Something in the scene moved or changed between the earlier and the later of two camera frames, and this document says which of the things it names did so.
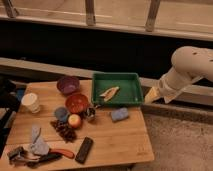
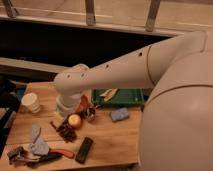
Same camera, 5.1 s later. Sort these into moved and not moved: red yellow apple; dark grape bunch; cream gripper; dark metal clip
Moved: cream gripper
Not moved: dark metal clip; red yellow apple; dark grape bunch
